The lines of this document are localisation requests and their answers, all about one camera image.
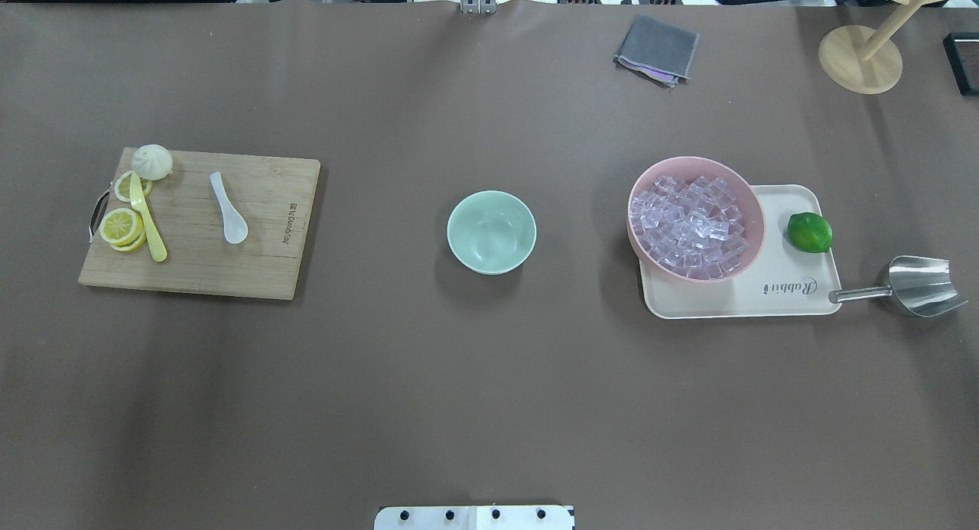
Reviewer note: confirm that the grey folded cloth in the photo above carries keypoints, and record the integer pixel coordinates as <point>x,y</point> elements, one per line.
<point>658,50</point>

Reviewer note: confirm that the pile of clear ice cubes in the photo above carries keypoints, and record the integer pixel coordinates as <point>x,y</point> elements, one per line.
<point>694,228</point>

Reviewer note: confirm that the yellow plastic knife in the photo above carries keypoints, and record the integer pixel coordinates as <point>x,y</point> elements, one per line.
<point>157,247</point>

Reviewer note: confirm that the lemon slice stack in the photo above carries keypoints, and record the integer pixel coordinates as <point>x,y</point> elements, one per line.
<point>123,230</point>

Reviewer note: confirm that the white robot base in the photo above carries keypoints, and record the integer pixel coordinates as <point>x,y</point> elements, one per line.
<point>476,517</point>

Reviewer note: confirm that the black tray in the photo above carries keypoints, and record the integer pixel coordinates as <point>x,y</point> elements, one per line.
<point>961,49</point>

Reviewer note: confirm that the wooden cup stand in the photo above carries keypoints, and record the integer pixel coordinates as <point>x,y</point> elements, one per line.
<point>865,60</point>

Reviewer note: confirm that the pink bowl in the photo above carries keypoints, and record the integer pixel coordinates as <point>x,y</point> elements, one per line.
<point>688,168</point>

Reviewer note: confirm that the lemon slice near bun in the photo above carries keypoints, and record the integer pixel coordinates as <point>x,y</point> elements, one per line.
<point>123,186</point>

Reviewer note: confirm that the cream plastic tray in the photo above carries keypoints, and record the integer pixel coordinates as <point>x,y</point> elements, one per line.
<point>781,281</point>

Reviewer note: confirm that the green lime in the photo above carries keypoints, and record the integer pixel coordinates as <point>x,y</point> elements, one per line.
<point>810,232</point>

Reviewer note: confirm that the wooden cutting board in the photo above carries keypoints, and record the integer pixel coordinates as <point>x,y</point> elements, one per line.
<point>275,195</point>

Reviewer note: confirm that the steel ice scoop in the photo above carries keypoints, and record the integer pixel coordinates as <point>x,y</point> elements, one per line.
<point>913,285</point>

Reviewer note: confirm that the mint green bowl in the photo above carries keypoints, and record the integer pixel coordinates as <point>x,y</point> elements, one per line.
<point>491,232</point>

